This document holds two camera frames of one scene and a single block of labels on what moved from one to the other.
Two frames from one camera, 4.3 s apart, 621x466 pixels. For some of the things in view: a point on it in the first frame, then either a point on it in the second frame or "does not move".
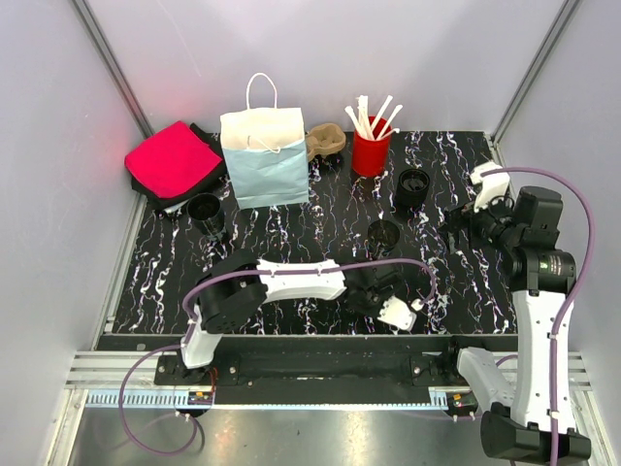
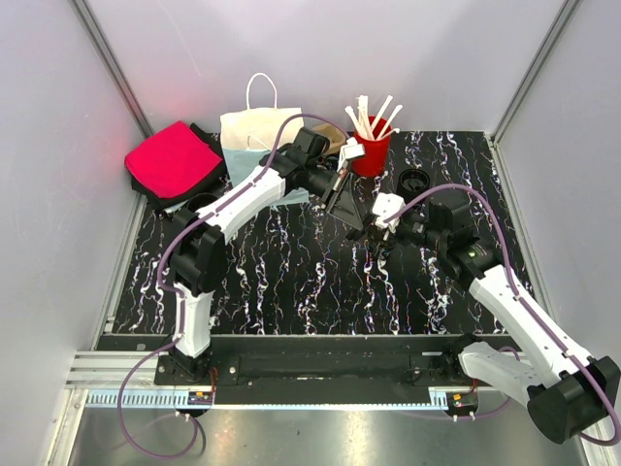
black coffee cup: x=381 y=237 does not move
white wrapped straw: x=380 y=115 does not move
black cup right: x=411 y=187 does not move
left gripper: x=384 y=295 -> x=343 y=206
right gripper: x=460 y=217 -> x=401 y=221
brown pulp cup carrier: x=324 y=140 does not move
